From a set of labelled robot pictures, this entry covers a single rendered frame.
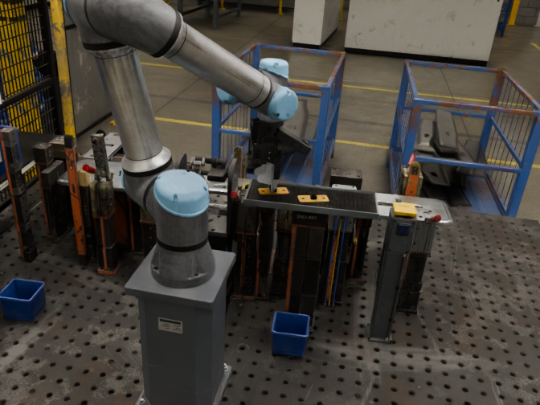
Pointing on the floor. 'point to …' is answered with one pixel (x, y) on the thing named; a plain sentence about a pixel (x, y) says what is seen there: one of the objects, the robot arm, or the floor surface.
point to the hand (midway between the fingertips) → (273, 186)
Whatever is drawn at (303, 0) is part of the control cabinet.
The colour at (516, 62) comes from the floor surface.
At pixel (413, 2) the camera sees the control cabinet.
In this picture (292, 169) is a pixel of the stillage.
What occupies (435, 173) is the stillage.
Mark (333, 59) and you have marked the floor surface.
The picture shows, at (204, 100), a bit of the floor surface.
